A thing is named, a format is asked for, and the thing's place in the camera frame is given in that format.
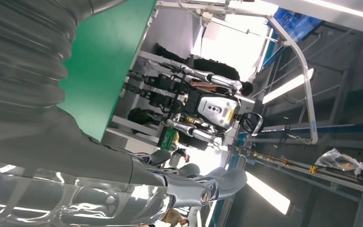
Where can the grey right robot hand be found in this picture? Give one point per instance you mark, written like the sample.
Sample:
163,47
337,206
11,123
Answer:
59,156

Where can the green table mat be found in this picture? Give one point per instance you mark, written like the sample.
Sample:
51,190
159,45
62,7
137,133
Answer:
106,62

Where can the green crate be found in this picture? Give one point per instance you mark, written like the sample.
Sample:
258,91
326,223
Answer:
167,137

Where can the person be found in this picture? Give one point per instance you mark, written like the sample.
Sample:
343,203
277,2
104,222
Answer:
212,67
173,217

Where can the black silver humanoid robot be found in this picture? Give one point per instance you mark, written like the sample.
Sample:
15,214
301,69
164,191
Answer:
216,109

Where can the white ceiling light strip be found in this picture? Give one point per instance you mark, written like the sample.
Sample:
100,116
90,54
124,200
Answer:
281,91
350,11
269,194

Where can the blue banner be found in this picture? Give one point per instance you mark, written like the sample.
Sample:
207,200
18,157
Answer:
294,25

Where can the clear plastic bag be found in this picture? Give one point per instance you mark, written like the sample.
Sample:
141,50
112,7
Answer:
335,159

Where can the grey overhead rail beam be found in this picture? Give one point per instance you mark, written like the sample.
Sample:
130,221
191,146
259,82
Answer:
294,170

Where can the white metal gantry frame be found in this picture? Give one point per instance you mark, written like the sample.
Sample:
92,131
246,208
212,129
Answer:
309,103

